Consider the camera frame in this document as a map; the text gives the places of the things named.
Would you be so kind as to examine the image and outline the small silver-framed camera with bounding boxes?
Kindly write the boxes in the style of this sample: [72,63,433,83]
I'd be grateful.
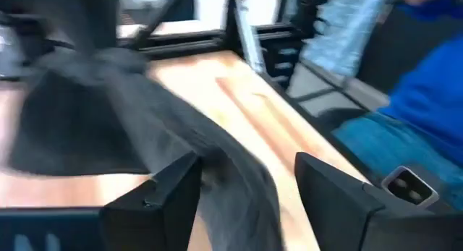
[381,165,441,209]

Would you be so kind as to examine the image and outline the black metal table frame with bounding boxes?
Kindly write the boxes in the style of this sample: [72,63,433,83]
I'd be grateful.
[119,0,381,187]

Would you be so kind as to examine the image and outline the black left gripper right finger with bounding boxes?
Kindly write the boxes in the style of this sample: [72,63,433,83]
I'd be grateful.
[294,151,384,251]

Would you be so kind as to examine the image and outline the grey metal plate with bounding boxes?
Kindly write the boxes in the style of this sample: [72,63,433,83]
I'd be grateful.
[234,0,268,74]

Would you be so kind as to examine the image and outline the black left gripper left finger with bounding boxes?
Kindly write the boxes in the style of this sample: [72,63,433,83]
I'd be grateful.
[100,151,203,251]

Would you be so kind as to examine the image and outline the pale blue patterned object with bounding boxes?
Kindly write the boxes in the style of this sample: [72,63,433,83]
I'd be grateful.
[301,0,385,77]

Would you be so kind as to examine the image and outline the person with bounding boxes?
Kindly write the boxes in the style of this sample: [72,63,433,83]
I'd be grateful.
[331,0,463,210]

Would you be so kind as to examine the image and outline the dark green baseball cap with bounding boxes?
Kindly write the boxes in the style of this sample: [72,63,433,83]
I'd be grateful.
[7,46,285,251]

